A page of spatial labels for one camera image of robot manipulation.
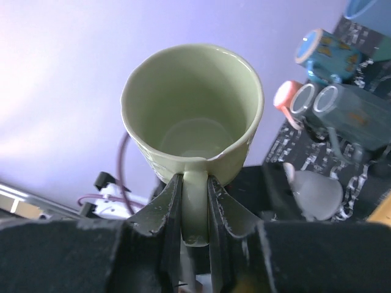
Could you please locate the yellow plastic tray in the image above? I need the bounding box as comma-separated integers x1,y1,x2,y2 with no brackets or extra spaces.
367,192,391,226

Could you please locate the dark grey mug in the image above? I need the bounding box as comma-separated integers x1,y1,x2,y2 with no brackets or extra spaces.
290,83,316,117

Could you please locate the dark green mat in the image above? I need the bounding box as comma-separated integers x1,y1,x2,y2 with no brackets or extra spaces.
371,36,391,62

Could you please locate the blue butterfly mug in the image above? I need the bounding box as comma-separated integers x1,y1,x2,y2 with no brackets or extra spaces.
294,29,362,85

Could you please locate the light blue plastic cup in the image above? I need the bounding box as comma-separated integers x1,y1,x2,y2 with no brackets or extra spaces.
343,0,390,35

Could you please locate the pink mug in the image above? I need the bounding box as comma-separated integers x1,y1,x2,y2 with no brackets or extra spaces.
273,81,303,131

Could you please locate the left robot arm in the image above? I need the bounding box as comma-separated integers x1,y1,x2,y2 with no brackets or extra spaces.
77,172,131,220

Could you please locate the light blue mug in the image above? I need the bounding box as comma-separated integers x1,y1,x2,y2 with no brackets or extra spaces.
283,162,343,222

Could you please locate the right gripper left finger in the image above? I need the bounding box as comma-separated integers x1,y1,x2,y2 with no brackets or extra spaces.
129,174,183,292

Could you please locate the grey white-inside mug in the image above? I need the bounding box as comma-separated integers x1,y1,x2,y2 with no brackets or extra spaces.
313,84,390,164

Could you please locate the pale green mug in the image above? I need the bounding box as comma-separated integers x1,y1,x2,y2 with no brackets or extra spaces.
120,44,265,247

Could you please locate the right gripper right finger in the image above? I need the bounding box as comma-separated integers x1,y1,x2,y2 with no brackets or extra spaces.
207,176,263,292

